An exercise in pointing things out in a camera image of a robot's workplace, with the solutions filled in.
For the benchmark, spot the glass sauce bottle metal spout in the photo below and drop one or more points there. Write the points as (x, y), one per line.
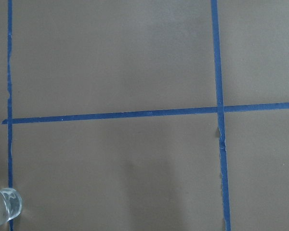
(11, 204)

